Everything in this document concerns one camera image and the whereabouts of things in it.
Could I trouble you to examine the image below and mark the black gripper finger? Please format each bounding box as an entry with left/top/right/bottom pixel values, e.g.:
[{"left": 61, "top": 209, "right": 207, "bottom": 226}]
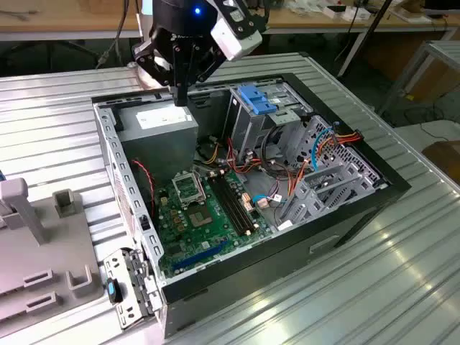
[
  {"left": 181, "top": 46, "right": 226, "bottom": 107},
  {"left": 132, "top": 37, "right": 183, "bottom": 107}
]

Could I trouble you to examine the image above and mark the blue data wire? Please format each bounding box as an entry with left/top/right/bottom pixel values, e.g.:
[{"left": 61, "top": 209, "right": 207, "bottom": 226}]
[{"left": 310, "top": 126, "right": 337, "bottom": 173}]

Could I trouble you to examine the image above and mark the orange power wire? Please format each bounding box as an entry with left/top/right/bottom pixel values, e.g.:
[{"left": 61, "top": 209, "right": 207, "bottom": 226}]
[{"left": 287, "top": 129, "right": 364, "bottom": 202}]

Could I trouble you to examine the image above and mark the grey metal disk bay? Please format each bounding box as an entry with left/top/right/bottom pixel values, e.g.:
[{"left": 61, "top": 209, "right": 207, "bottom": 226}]
[{"left": 276, "top": 163, "right": 391, "bottom": 231}]

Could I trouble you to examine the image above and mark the blue plastic drive latch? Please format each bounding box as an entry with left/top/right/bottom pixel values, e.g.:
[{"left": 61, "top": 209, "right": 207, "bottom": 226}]
[{"left": 236, "top": 84, "right": 281, "bottom": 116}]

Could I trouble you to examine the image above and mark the grey metal drive cage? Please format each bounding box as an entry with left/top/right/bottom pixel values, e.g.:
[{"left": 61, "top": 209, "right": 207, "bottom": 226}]
[{"left": 224, "top": 81, "right": 313, "bottom": 161}]

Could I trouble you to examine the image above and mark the long wooden desk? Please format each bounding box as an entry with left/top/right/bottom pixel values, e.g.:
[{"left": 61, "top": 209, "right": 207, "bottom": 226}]
[{"left": 0, "top": 0, "right": 460, "bottom": 76}]

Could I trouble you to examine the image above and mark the grey power supply unit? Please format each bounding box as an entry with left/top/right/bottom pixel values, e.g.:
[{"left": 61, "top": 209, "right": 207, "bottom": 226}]
[{"left": 116, "top": 107, "right": 201, "bottom": 188}]

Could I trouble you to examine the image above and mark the metal socket cover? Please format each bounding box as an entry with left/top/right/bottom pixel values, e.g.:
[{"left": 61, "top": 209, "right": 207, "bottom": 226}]
[{"left": 171, "top": 171, "right": 206, "bottom": 209}]

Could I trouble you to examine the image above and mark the black RAM slot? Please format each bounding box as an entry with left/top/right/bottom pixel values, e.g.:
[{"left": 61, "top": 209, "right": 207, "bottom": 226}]
[
  {"left": 223, "top": 175, "right": 259, "bottom": 232},
  {"left": 214, "top": 176, "right": 249, "bottom": 236},
  {"left": 210, "top": 177, "right": 244, "bottom": 237},
  {"left": 218, "top": 175, "right": 254, "bottom": 234}
]

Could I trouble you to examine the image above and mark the white flat box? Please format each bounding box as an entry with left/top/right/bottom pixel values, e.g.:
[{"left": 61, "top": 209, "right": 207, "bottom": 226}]
[{"left": 322, "top": 4, "right": 371, "bottom": 21}]

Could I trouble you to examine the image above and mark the green motherboard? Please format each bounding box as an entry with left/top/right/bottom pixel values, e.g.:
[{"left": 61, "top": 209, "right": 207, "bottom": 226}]
[{"left": 156, "top": 168, "right": 277, "bottom": 280}]

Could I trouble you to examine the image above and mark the blue expansion slot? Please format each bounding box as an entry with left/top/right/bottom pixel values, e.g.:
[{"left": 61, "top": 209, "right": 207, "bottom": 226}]
[{"left": 171, "top": 241, "right": 228, "bottom": 272}]

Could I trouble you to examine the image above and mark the grey plastic parts rack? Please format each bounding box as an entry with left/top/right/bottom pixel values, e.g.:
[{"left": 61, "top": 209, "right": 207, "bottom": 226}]
[{"left": 0, "top": 178, "right": 105, "bottom": 323}]

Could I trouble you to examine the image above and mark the black open PC case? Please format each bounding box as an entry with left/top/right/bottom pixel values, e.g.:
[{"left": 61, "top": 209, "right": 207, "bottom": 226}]
[{"left": 91, "top": 71, "right": 413, "bottom": 341}]

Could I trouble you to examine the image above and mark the black monitor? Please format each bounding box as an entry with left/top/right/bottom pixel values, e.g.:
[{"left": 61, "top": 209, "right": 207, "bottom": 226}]
[{"left": 423, "top": 0, "right": 460, "bottom": 19}]

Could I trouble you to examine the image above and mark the brown cardboard box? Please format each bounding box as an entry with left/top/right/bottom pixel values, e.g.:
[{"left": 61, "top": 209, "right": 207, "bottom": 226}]
[{"left": 420, "top": 140, "right": 460, "bottom": 180}]

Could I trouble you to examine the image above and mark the multicolour power wire bundle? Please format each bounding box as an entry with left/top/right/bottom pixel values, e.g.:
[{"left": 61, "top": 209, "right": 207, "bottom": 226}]
[{"left": 195, "top": 136, "right": 267, "bottom": 175}]

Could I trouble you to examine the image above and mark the red and black twisted wire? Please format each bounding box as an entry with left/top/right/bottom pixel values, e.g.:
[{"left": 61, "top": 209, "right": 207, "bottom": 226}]
[{"left": 131, "top": 160, "right": 157, "bottom": 219}]

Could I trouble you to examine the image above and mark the thin light blue wire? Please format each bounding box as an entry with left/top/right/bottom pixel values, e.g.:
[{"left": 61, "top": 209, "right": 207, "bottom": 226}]
[{"left": 253, "top": 193, "right": 288, "bottom": 210}]

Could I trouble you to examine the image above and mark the aluminium frame stand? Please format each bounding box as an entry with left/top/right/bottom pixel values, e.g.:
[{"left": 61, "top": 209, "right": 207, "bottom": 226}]
[{"left": 377, "top": 39, "right": 460, "bottom": 119}]

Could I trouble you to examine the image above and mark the black and blue bracket latch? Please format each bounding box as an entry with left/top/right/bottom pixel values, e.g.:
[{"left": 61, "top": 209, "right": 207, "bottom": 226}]
[{"left": 106, "top": 276, "right": 125, "bottom": 305}]

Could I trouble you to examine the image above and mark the grey hinged expansion bracket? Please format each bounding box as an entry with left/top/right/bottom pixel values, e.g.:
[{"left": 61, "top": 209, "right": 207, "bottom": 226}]
[{"left": 103, "top": 247, "right": 162, "bottom": 330}]

